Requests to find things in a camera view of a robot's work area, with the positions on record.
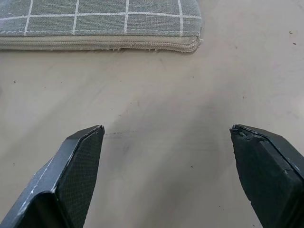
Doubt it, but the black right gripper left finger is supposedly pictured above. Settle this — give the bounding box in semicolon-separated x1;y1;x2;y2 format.
0;124;105;228

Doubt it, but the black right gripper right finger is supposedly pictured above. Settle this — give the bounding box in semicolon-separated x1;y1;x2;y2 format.
229;123;304;228

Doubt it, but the grey checked fabric pouch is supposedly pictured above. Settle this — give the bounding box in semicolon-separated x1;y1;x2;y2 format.
0;0;202;53

